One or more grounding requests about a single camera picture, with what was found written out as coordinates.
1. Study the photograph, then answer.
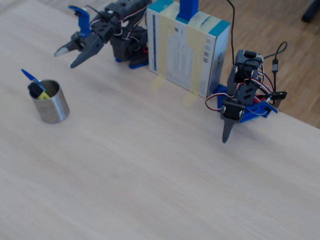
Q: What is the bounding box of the grey gripper with camera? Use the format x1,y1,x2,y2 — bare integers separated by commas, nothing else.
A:
53,14,123,69

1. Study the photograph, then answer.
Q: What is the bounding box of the grey gripper of cameraless arm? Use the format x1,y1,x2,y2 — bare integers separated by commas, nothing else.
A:
220,98,247,145

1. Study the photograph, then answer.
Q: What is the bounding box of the blue capped ballpoint pen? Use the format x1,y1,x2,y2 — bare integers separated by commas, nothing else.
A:
20,68,50,95

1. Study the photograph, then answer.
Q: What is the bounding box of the silver metal cup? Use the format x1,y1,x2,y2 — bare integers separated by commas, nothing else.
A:
28,79,70,125

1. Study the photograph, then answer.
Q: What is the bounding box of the black plug connector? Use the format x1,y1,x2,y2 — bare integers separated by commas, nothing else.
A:
267,91,288,107

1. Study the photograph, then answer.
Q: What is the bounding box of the yellow highlighter with black cap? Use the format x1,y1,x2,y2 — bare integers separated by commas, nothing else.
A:
27,82,52,101

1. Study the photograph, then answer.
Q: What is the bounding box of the grey cameraless robot arm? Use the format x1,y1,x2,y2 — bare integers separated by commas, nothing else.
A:
226,49,266,106

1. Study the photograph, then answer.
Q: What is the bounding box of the white and teal carton box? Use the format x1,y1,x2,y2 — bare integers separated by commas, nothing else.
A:
146,0,231,100

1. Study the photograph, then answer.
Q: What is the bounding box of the black chair wheel base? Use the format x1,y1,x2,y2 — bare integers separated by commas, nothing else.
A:
301,0,320,24

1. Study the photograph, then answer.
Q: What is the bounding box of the blue camera mount bracket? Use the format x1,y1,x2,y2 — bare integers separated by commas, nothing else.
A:
68,5,92,38

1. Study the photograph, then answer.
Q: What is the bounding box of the red white black servo wire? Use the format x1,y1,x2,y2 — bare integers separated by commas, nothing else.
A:
204,92,235,113

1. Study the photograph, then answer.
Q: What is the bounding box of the grey robot arm with camera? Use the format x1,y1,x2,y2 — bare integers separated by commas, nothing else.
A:
103,0,153,63

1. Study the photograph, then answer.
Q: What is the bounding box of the blue base of camera arm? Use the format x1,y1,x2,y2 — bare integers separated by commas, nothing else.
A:
114,56,150,70

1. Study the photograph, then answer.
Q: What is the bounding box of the black usb adapter cable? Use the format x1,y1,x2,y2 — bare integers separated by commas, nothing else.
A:
263,41,288,95

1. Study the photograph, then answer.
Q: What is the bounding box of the black cable over floor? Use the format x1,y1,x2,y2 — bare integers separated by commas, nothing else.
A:
226,0,236,66

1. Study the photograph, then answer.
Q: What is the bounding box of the blue camera post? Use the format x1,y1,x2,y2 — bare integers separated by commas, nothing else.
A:
176,0,200,25

